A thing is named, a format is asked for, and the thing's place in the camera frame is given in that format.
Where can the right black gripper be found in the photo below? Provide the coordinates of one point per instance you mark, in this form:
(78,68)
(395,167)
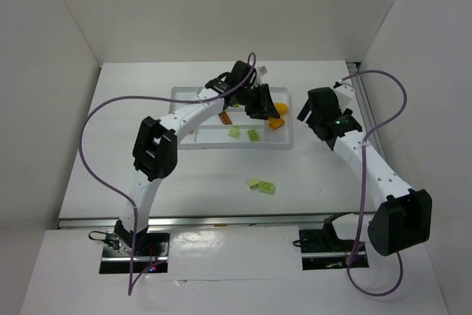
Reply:
(316,119)

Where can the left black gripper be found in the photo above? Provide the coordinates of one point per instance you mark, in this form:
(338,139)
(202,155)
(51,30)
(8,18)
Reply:
(256,101)

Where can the orange yellow lego brick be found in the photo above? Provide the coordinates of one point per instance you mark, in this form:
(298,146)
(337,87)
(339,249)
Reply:
(281,108)

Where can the orange lego piece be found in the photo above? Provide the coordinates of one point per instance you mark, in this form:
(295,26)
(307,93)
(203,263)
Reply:
(275,123)

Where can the pale green small brick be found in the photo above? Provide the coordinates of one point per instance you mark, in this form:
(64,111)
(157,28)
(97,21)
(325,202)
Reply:
(253,135)

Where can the brown lego plate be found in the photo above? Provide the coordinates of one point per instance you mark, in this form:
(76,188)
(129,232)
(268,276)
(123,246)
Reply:
(225,119)

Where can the pale green small lego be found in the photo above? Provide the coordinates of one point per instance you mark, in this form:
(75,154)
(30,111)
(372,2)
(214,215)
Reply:
(234,132)

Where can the pale green lego pair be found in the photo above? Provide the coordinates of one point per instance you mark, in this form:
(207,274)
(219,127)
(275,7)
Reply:
(261,186)

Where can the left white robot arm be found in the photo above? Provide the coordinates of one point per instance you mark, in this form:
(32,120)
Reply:
(155,151)

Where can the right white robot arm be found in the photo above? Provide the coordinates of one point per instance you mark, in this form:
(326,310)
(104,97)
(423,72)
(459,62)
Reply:
(403,215)

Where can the white compartment tray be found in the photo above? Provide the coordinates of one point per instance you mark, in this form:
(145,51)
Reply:
(200,121)

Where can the aluminium rail right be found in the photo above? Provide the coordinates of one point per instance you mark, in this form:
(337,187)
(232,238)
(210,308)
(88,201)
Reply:
(374,128)

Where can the aluminium rail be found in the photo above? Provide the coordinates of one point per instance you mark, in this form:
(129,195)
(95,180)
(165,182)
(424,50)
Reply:
(230,220)
(374,128)

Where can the aluminium rail front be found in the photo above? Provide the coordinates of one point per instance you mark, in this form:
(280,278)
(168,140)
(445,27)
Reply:
(230,220)

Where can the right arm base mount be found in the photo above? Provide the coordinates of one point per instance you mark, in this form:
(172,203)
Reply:
(323,249)

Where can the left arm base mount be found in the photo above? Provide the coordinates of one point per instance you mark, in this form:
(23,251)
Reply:
(151,257)

